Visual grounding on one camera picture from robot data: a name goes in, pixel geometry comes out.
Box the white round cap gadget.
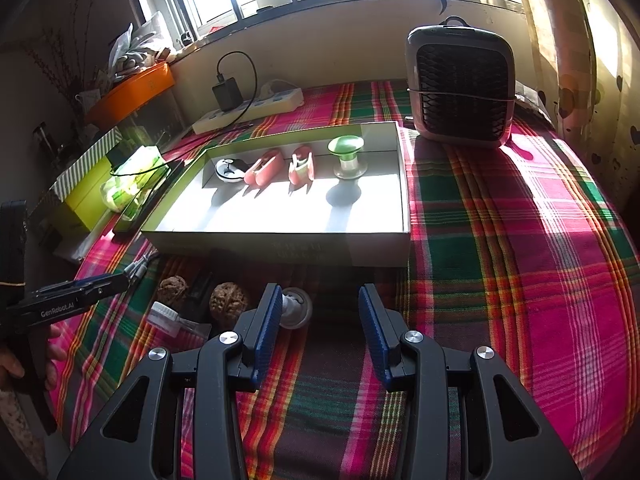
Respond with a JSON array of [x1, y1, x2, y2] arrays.
[[147, 301, 213, 339]]

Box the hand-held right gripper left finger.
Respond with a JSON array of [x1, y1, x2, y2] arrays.
[[57, 282, 284, 480]]

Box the white cardboard box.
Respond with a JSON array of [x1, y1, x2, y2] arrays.
[[140, 121, 413, 267]]

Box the dark glass pot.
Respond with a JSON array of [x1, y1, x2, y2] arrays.
[[32, 122, 58, 163]]

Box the pink plastic clip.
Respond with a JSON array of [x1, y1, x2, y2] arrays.
[[244, 149, 282, 188], [289, 145, 316, 186]]

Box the grey portable heater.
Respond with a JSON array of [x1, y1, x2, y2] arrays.
[[405, 16, 517, 148]]

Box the heart-print curtain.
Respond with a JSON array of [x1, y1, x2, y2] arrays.
[[520, 0, 640, 211]]

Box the white power strip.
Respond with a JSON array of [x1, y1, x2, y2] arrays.
[[192, 80, 305, 136]]

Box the black rectangular device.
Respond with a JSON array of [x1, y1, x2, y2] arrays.
[[185, 270, 216, 323]]

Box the grey knob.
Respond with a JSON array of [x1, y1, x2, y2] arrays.
[[277, 287, 313, 330]]

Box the brown walnut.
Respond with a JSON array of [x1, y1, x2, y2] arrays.
[[209, 282, 251, 320], [158, 275, 190, 303]]

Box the green tissue pack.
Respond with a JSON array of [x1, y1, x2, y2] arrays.
[[100, 145, 168, 213]]

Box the dried branches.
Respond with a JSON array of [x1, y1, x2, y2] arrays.
[[20, 0, 101, 106]]

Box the black flat tray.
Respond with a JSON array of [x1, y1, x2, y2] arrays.
[[112, 160, 187, 235]]

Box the black round disc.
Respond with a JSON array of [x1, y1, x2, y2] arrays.
[[215, 158, 250, 182]]

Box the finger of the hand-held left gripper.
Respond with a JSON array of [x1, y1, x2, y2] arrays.
[[75, 279, 135, 303], [30, 273, 126, 293]]

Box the plastic bags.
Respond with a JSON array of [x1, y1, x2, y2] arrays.
[[107, 10, 173, 81]]

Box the black charger with cable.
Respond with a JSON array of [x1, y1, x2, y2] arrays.
[[212, 51, 259, 113]]

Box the person's left hand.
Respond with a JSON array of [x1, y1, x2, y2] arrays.
[[0, 324, 67, 392]]

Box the orange plastic basin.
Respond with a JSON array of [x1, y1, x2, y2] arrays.
[[85, 62, 176, 128]]

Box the glass tank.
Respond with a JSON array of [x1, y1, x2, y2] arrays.
[[117, 95, 187, 143]]

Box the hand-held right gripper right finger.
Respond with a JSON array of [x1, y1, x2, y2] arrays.
[[358, 283, 583, 480]]

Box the plaid blanket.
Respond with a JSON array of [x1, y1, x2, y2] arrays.
[[47, 79, 640, 480]]

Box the green box with striped lid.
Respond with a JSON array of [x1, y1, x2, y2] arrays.
[[54, 127, 123, 233]]

